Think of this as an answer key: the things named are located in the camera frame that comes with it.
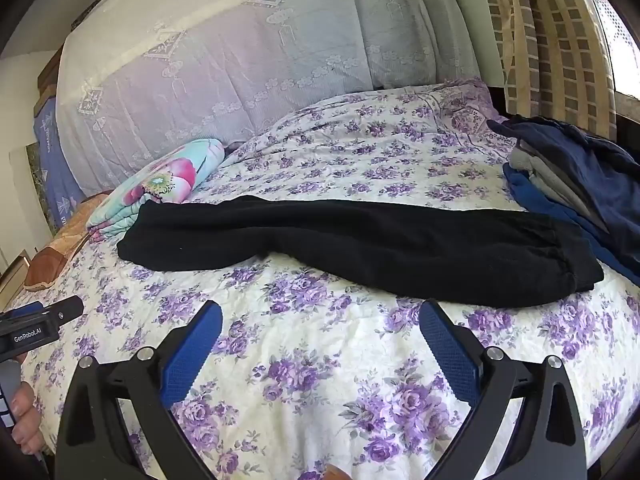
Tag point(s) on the grey garment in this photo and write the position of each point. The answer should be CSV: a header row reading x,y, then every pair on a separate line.
x,y
540,170

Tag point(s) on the beige checked curtain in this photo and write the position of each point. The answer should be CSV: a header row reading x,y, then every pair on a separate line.
x,y
550,35

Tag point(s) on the navy garment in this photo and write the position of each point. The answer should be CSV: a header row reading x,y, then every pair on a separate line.
x,y
590,160

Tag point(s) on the orange brown pillow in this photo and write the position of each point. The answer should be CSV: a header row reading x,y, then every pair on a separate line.
x,y
50,260

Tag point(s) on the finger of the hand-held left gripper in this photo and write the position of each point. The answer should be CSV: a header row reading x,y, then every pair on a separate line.
x,y
65,307

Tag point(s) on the white lace cover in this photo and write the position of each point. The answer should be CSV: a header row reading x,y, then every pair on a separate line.
x,y
225,75

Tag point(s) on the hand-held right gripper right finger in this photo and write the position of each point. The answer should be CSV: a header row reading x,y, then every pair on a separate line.
x,y
452,355

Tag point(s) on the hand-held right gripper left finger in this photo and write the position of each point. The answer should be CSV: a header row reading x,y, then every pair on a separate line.
x,y
187,360

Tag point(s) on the black pants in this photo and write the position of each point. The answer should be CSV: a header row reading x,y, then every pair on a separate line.
x,y
350,245

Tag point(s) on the purple floral bedsheet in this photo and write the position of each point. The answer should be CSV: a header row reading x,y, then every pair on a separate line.
x,y
325,360

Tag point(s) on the dark carved frame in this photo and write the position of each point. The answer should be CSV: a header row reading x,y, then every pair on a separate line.
x,y
90,10

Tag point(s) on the blue printed cloth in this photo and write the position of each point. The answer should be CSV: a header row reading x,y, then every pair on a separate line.
x,y
55,160

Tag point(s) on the blue garment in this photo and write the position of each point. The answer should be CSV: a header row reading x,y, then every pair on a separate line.
x,y
525,187

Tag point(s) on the white net curtain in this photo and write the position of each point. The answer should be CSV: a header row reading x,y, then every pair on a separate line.
x,y
620,50

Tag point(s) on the person's left hand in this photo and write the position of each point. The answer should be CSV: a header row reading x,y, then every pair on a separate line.
x,y
27,420

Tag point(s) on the folded floral blanket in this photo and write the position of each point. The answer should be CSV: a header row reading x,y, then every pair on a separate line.
x,y
165,180

